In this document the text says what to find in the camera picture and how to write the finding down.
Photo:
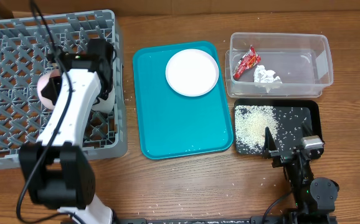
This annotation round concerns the white tissue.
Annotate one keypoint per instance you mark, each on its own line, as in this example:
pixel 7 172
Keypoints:
pixel 268 77

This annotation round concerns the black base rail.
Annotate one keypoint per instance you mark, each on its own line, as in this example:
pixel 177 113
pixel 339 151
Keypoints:
pixel 251 220

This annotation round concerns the white rice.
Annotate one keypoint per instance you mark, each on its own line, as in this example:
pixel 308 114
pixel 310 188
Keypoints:
pixel 284 123

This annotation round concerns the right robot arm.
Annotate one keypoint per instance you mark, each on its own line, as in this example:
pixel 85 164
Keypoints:
pixel 314 196

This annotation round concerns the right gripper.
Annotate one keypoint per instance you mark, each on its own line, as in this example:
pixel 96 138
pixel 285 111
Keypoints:
pixel 285 158

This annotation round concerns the large white plate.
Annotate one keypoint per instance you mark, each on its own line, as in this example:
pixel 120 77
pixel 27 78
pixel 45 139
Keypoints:
pixel 192 72

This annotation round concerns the small pink plate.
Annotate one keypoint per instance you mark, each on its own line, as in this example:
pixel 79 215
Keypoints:
pixel 48 88

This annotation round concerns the teal plastic tray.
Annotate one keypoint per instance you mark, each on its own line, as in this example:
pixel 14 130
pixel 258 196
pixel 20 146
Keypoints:
pixel 170 124

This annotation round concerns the red snack wrapper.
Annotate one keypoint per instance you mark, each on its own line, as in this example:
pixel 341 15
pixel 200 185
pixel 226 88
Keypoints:
pixel 248 61

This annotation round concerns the clear plastic bin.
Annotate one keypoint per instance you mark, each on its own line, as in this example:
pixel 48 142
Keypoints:
pixel 302 61

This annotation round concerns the grey dishwasher rack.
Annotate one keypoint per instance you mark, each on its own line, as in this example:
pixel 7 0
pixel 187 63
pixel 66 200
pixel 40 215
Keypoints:
pixel 23 60

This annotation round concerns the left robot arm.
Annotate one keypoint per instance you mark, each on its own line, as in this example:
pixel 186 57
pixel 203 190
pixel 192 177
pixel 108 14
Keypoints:
pixel 56 171

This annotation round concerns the black tray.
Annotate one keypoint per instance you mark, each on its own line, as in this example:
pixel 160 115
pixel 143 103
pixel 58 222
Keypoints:
pixel 311 105

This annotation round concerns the white paper cup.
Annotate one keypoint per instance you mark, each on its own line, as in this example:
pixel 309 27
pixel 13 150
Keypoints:
pixel 104 106

